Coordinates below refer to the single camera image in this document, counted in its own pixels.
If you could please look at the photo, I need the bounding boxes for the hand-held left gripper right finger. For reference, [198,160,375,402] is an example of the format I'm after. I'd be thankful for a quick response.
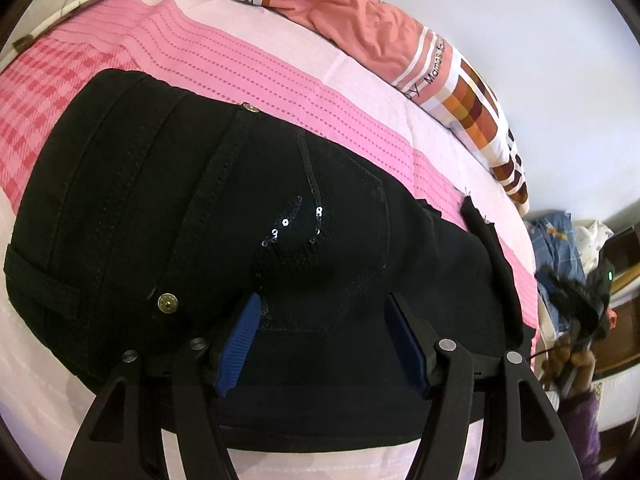
[384,292,583,480]

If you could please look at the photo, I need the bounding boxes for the black sequined pants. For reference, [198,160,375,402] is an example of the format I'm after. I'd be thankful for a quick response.
[2,67,536,453]

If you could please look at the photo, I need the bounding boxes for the blue plaid cloth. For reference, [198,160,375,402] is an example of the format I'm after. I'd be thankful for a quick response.
[527,211,586,341]

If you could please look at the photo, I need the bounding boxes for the pink checked bed sheet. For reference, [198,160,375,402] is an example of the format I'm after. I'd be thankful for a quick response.
[0,0,546,480]

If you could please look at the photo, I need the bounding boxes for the person's right hand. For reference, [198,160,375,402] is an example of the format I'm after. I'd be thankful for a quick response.
[549,332,596,393]

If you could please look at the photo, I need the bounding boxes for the orange plaid pillow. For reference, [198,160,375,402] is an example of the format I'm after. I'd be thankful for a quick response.
[172,0,531,218]

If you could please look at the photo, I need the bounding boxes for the white floral cloth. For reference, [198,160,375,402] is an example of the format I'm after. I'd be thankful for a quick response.
[570,220,615,266]

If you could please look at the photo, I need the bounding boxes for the white radiator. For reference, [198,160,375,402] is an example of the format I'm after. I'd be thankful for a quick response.
[592,375,640,436]

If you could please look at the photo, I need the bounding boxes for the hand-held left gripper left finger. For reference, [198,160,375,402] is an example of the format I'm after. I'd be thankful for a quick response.
[60,292,263,480]

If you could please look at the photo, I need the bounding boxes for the wooden furniture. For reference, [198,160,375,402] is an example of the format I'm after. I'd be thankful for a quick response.
[590,227,640,376]

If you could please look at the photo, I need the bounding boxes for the purple clothing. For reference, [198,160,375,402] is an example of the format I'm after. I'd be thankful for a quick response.
[556,392,603,480]

